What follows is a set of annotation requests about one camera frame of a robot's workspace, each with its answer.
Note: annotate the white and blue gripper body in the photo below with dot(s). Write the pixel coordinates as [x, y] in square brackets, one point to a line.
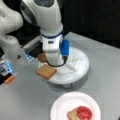
[56, 50]

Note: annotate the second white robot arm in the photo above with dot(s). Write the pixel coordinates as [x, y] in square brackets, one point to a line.
[11, 21]

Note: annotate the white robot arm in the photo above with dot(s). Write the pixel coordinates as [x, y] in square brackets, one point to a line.
[46, 15]

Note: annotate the grey metal frame fixture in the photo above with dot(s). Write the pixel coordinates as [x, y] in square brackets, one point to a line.
[32, 48]

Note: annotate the brown round patty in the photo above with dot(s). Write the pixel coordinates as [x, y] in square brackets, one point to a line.
[42, 57]

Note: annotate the brown toast slice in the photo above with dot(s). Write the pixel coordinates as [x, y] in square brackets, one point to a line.
[72, 115]
[46, 71]

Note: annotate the red tomato piece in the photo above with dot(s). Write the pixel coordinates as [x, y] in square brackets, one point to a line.
[84, 113]

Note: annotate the white divided round tray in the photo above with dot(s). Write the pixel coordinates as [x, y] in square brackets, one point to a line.
[75, 68]

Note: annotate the small orange block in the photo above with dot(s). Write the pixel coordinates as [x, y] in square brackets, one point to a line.
[9, 79]

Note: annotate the white paper plate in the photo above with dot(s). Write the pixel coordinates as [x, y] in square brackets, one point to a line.
[69, 101]

